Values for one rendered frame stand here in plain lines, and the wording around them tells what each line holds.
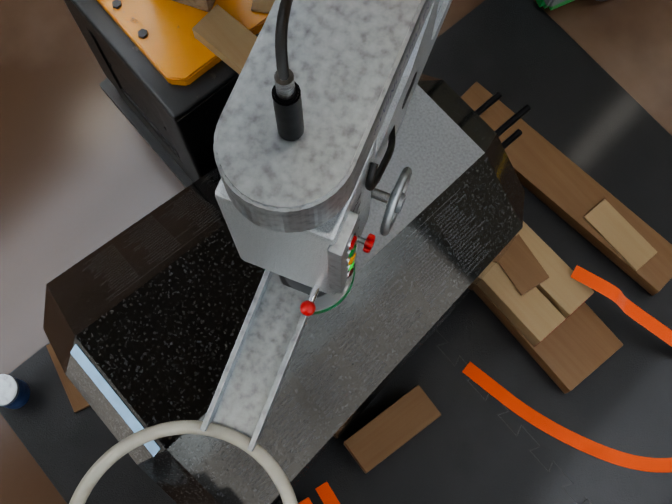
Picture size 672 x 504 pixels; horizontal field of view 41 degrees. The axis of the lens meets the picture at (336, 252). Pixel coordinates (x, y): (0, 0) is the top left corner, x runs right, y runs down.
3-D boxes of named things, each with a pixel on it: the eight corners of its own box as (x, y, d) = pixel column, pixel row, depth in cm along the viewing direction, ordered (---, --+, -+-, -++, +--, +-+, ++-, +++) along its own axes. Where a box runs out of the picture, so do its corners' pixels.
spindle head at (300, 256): (305, 118, 199) (295, 14, 156) (396, 153, 196) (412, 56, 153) (240, 263, 190) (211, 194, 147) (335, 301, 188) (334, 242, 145)
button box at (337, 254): (343, 253, 177) (344, 208, 149) (356, 257, 176) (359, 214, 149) (328, 289, 175) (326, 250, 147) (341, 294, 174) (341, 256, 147)
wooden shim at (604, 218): (582, 217, 303) (583, 216, 302) (603, 199, 305) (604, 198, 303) (635, 271, 298) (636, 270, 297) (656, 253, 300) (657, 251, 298)
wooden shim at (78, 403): (47, 346, 299) (45, 345, 298) (74, 332, 300) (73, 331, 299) (75, 413, 293) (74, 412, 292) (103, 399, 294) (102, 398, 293)
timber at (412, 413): (365, 474, 288) (366, 473, 276) (343, 443, 290) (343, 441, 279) (438, 417, 292) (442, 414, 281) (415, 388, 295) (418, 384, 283)
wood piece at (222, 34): (194, 37, 244) (191, 28, 240) (219, 13, 247) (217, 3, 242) (247, 81, 241) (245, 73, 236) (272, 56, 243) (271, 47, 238)
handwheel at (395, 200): (369, 168, 193) (372, 141, 178) (412, 184, 192) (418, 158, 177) (343, 229, 189) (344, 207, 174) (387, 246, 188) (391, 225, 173)
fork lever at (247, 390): (307, 135, 201) (305, 129, 196) (386, 164, 199) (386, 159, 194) (189, 422, 194) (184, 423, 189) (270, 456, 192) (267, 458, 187)
